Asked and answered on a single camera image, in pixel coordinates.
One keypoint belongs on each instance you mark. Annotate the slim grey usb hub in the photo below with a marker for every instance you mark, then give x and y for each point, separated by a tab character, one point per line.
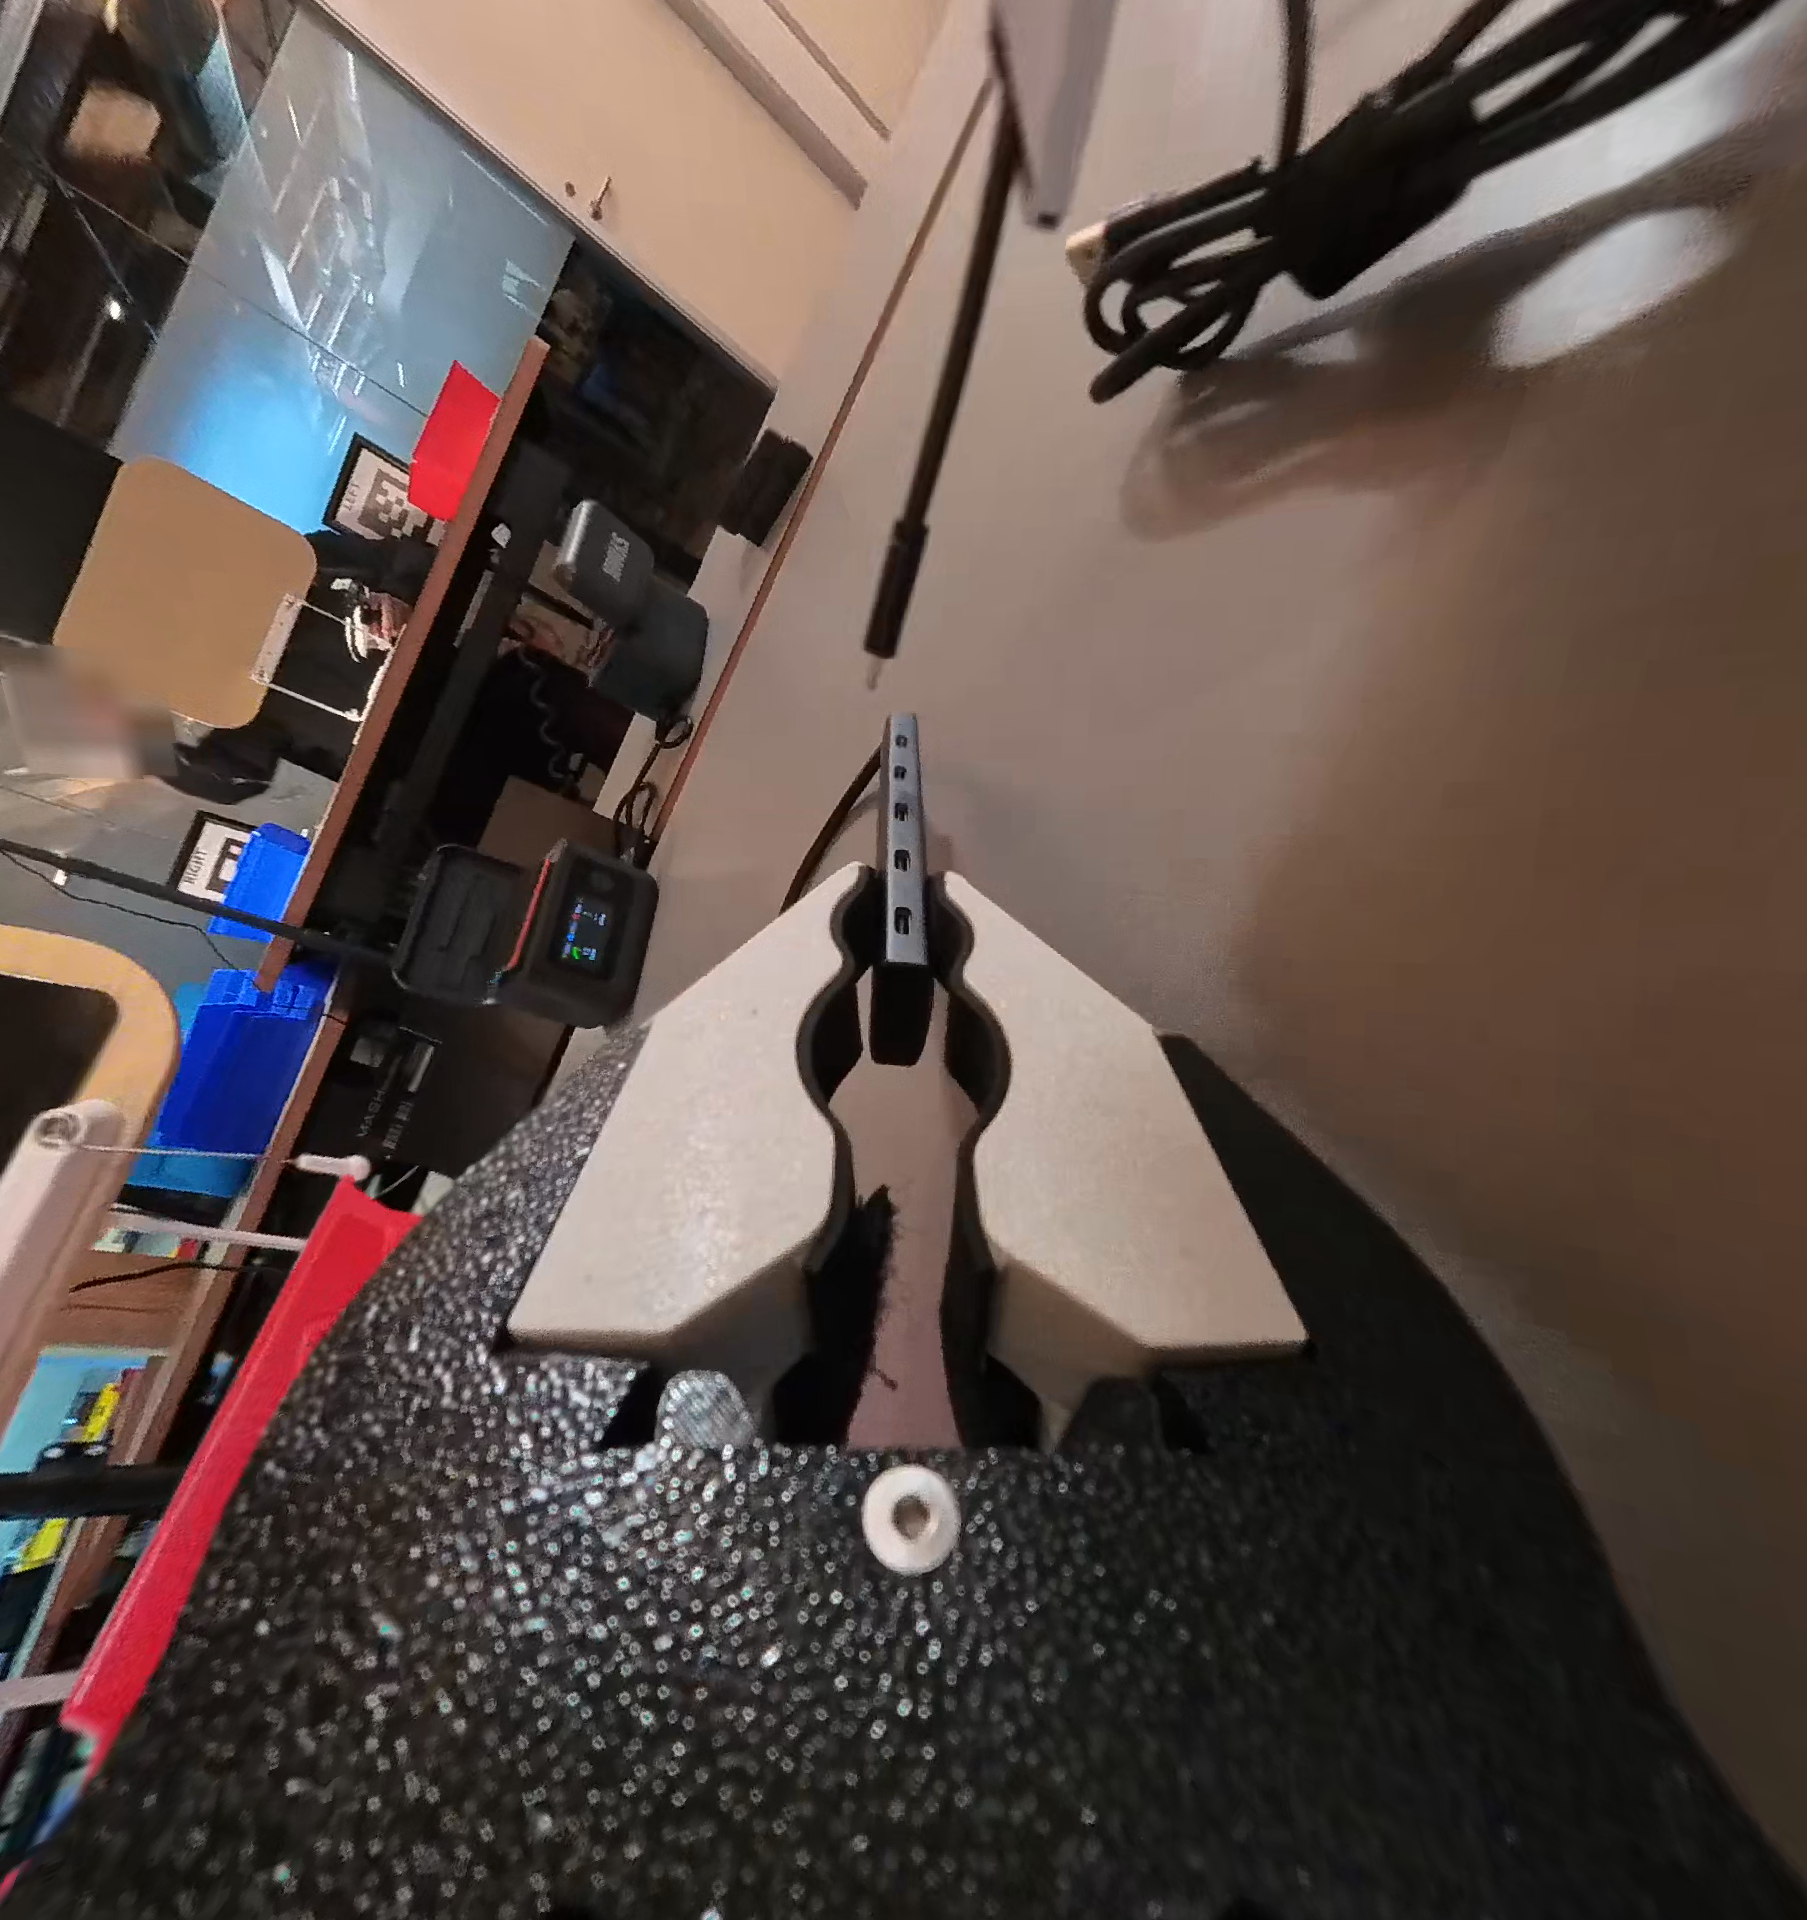
903	840

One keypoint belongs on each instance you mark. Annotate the wooden chair back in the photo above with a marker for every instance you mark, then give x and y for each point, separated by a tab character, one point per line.
182	585

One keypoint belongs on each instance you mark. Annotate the stack of blue bins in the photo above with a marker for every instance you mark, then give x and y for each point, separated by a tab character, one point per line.
228	1080

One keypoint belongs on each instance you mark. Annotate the white pole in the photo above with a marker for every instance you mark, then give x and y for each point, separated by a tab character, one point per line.
18	1290

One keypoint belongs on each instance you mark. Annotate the red sheet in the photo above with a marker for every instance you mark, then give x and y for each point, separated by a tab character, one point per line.
451	442

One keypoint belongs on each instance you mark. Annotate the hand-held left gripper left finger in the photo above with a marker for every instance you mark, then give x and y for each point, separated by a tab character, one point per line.
663	1185

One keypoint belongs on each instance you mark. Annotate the black wall box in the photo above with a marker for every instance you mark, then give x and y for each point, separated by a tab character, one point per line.
767	488

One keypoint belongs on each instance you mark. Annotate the wooden framed dark panel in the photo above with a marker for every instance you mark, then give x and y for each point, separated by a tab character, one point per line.
138	1020

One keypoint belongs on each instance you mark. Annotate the black monitor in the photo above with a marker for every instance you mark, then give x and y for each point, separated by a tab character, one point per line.
18	511

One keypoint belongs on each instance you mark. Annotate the thin black rod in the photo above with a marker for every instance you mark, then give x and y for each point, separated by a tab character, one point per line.
168	892

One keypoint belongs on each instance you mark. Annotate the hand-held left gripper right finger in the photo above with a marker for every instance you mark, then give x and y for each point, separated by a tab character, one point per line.
1127	1201

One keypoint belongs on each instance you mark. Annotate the black and white printed tag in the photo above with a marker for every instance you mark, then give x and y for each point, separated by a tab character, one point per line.
391	502
220	863

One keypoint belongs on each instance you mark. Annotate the blue storage bin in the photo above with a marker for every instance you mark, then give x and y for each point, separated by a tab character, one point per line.
266	879

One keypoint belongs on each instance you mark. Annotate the brown cardboard box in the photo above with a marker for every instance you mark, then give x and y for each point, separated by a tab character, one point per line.
543	825

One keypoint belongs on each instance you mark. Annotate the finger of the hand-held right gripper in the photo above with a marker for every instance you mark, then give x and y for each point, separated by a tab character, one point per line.
1055	91

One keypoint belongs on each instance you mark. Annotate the wooden-edged desk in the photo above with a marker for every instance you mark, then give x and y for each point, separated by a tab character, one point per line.
459	704

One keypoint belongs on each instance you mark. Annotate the grey boxy device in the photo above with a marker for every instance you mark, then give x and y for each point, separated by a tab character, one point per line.
663	645

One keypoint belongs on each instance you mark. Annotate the red plastic part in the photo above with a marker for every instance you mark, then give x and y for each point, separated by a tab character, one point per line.
242	1424

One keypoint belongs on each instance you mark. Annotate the black device with small screen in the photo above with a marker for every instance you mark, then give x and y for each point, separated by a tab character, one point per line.
451	931

